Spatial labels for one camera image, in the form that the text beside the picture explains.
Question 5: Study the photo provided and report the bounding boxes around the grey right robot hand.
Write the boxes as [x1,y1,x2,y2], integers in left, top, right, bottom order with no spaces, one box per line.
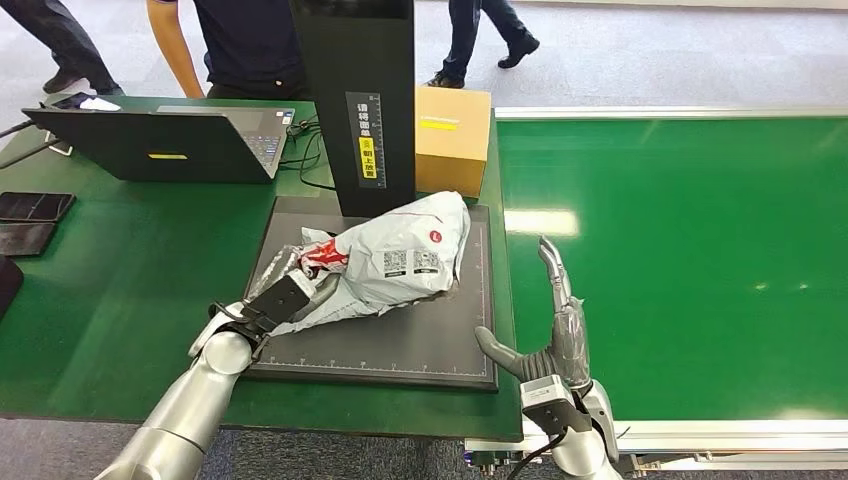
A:
[474,236,593,392]

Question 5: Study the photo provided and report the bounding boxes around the black smartphone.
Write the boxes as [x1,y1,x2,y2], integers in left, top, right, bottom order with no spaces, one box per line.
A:
[0,192,77,224]
[0,222,58,258]

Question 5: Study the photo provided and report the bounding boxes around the brown cardboard box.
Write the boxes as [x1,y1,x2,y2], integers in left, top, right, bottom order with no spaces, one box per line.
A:
[414,86,494,200]

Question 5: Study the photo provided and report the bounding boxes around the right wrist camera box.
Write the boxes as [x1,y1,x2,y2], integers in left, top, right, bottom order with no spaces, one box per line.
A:
[518,374,594,439]

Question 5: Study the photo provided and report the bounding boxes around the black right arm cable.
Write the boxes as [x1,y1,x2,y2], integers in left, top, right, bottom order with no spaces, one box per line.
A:
[506,430,571,480]

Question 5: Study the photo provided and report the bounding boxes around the black laptop cable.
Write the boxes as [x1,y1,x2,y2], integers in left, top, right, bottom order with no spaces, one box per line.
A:
[279,115,339,193]

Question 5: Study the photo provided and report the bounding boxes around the green conveyor belt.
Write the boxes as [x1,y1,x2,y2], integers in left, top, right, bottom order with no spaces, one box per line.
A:
[463,105,848,472]

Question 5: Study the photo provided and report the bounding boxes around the black laptop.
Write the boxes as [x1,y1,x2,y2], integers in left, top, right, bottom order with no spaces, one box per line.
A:
[21,105,296,185]

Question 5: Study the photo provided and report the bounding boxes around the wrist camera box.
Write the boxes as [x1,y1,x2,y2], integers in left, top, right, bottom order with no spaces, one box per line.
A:
[210,272,314,346]
[518,374,594,439]

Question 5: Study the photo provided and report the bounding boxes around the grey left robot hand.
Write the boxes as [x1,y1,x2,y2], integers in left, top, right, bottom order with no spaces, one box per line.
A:
[246,243,342,314]

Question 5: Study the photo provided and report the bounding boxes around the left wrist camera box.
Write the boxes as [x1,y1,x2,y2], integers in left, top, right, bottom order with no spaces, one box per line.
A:
[210,272,314,346]

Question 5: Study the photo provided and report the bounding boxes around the person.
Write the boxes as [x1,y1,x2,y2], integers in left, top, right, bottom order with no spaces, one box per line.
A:
[425,0,541,90]
[0,0,126,97]
[146,0,311,102]

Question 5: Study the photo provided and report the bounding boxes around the dark rounded object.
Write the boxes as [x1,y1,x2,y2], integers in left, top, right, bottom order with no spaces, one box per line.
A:
[0,256,25,323]

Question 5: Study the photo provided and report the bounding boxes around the black phone with white paper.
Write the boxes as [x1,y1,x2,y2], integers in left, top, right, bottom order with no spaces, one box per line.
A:
[40,92,123,113]

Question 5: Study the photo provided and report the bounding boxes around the black inbound scanner machine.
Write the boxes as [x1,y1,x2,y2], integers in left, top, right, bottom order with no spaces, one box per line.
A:
[243,0,499,393]

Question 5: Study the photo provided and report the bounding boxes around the grey plastic mailer package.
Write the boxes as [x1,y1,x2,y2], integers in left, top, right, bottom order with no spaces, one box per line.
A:
[268,190,472,338]

